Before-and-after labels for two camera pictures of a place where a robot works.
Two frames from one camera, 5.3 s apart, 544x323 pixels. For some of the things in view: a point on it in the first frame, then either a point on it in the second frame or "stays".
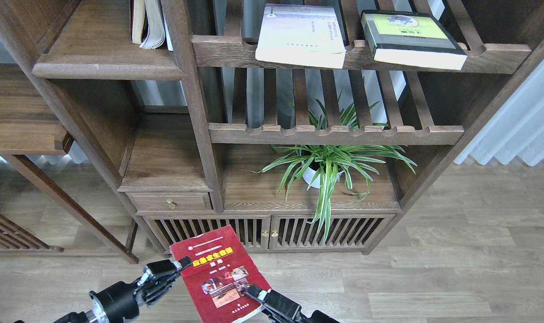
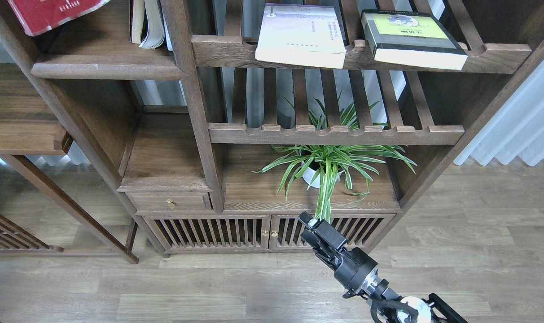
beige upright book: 136,18 stays
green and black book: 416,39 stays
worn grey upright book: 155,37 stays
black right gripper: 279,308 → 351,267
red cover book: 218,279 → 36,16
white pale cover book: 302,35 stays
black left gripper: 113,303 → 48,42
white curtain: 526,125 stays
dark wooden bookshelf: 307,125 stays
